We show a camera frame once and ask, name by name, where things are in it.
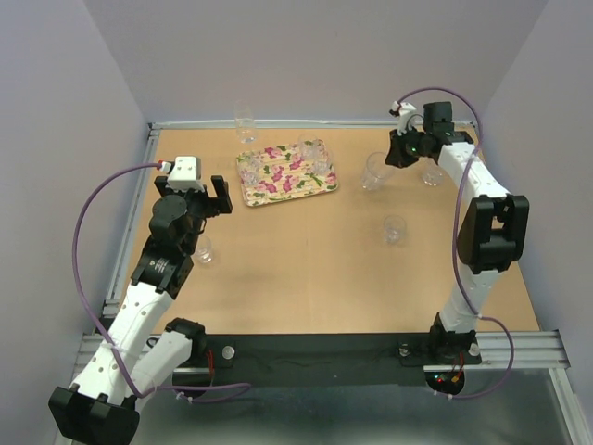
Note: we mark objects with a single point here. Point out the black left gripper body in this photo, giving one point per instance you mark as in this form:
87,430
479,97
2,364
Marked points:
200,205

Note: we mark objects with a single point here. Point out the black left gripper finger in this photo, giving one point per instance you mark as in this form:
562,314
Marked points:
224,205
218,184

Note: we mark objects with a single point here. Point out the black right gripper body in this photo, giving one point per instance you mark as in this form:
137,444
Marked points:
409,147

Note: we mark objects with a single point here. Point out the small clear glass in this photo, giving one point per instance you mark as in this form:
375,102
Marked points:
255,161

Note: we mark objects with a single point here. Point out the tall clear glass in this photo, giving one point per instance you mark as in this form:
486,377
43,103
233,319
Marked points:
245,125

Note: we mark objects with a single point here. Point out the clear faceted glass tumbler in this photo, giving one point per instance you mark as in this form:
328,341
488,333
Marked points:
309,146

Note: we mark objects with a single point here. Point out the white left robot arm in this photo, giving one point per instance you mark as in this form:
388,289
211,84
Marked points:
102,405

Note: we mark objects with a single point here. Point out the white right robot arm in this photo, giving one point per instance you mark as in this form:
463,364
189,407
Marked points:
489,226

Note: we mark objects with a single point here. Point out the floral patterned tray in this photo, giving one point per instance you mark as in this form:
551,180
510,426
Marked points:
283,176

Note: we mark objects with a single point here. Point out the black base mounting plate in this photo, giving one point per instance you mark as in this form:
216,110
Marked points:
324,360

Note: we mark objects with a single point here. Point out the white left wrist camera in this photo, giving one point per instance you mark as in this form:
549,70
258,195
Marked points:
186,174

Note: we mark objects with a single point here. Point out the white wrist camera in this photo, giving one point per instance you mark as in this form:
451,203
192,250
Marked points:
404,113
186,174

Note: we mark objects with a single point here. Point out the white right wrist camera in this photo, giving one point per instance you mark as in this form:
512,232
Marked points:
404,113

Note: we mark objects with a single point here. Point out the aluminium front frame rail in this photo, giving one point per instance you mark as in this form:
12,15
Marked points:
532,350

